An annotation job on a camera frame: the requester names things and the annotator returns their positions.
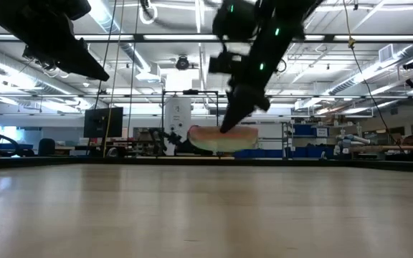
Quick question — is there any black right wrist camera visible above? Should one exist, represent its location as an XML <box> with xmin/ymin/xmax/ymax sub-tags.
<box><xmin>208</xmin><ymin>52</ymin><xmax>245</xmax><ymax>75</ymax></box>

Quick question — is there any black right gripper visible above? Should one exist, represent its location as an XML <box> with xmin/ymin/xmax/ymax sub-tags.
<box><xmin>220</xmin><ymin>80</ymin><xmax>271</xmax><ymax>133</ymax></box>

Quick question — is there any silver ventilation duct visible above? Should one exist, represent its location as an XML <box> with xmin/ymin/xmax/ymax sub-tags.
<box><xmin>87</xmin><ymin>0</ymin><xmax>164</xmax><ymax>83</ymax></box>

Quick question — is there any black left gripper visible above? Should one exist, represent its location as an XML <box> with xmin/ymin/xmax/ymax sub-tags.
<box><xmin>23</xmin><ymin>24</ymin><xmax>110</xmax><ymax>81</ymax></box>

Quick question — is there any small translucent orange plate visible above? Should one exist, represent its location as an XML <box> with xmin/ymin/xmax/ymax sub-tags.
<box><xmin>189</xmin><ymin>131</ymin><xmax>259</xmax><ymax>145</ymax></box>

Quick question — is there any white air vent box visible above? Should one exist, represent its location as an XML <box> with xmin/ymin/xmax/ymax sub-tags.
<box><xmin>378</xmin><ymin>43</ymin><xmax>396</xmax><ymax>64</ymax></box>

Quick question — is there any small translucent green plate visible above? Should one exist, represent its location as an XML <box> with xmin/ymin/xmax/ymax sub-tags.
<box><xmin>191</xmin><ymin>140</ymin><xmax>257</xmax><ymax>153</ymax></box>

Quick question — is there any small translucent pink plate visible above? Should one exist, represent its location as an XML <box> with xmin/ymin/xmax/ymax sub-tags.
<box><xmin>187</xmin><ymin>125</ymin><xmax>260</xmax><ymax>137</ymax></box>

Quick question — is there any black aluminium table frame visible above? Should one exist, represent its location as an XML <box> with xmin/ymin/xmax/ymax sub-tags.
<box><xmin>0</xmin><ymin>154</ymin><xmax>413</xmax><ymax>175</ymax></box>

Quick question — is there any round black ceiling camera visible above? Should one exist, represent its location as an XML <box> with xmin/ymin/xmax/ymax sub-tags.
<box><xmin>175</xmin><ymin>55</ymin><xmax>191</xmax><ymax>71</ymax></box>

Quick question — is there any black hanging cable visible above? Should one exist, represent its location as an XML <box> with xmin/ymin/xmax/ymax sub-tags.
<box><xmin>341</xmin><ymin>0</ymin><xmax>404</xmax><ymax>153</ymax></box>

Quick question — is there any black office chair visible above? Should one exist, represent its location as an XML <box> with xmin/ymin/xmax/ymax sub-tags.
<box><xmin>37</xmin><ymin>138</ymin><xmax>56</xmax><ymax>157</ymax></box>

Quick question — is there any black metal stand frame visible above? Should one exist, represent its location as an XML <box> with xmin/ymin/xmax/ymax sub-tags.
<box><xmin>161</xmin><ymin>89</ymin><xmax>220</xmax><ymax>157</ymax></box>

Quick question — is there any black overhead frame beam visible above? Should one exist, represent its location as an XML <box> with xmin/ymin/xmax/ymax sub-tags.
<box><xmin>0</xmin><ymin>33</ymin><xmax>413</xmax><ymax>42</ymax></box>

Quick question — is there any yellow hanging cable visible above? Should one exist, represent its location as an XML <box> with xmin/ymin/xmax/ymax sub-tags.
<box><xmin>102</xmin><ymin>0</ymin><xmax>125</xmax><ymax>158</ymax></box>

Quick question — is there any black computer monitor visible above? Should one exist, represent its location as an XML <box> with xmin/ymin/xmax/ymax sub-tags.
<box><xmin>83</xmin><ymin>107</ymin><xmax>124</xmax><ymax>139</ymax></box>

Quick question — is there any blue storage bin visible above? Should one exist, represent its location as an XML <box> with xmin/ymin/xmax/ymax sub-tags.
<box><xmin>293</xmin><ymin>123</ymin><xmax>315</xmax><ymax>137</ymax></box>
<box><xmin>233</xmin><ymin>149</ymin><xmax>258</xmax><ymax>159</ymax></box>
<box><xmin>257</xmin><ymin>149</ymin><xmax>283</xmax><ymax>159</ymax></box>

